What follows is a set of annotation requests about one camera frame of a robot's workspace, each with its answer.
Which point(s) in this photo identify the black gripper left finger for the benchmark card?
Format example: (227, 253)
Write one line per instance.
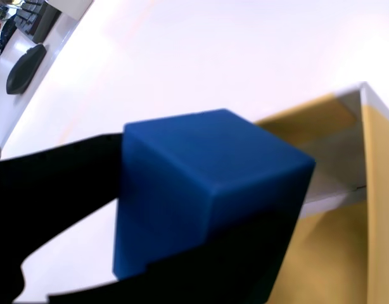
(55, 177)

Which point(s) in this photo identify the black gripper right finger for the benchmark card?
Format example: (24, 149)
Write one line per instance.
(213, 275)

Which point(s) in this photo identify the blue cube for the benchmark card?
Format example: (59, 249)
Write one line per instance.
(197, 164)

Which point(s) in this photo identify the yellow square tray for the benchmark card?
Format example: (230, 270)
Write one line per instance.
(381, 190)

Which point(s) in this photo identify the black computer mouse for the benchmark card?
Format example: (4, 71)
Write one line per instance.
(25, 69)

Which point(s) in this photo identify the black keyboard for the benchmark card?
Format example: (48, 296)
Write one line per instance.
(28, 14)

